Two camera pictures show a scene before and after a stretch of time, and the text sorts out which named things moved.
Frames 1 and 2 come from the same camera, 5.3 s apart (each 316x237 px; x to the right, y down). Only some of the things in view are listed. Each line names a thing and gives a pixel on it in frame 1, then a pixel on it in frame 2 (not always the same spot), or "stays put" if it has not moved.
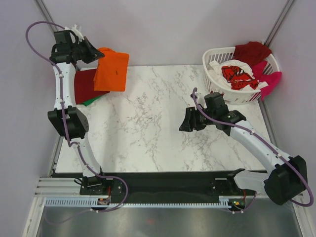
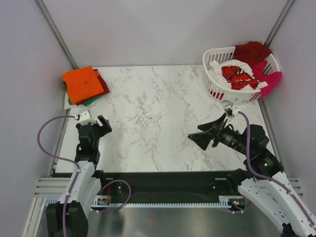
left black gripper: [93, 54] to [105, 124]
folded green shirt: [90, 101] stays put
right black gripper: [187, 125] to [203, 138]
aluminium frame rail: [56, 186] stays put
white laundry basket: [241, 96] stays put
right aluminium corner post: [273, 31] stays put
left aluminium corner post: [43, 9] stays put
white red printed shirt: [237, 74] stays put
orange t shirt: [111, 70] to [83, 83]
